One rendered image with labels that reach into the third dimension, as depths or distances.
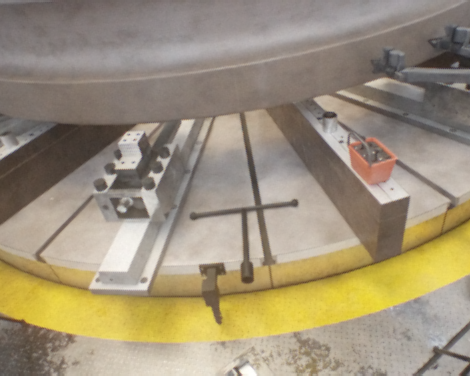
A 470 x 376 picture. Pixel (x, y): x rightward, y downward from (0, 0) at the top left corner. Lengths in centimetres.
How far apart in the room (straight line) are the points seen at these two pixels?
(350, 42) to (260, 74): 49
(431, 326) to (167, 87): 178
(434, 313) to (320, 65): 139
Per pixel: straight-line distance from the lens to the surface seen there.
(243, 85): 205
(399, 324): 219
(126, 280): 203
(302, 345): 209
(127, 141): 215
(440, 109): 282
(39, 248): 260
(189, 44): 212
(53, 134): 300
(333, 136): 216
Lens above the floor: 184
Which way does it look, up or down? 38 degrees down
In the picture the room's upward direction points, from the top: 10 degrees counter-clockwise
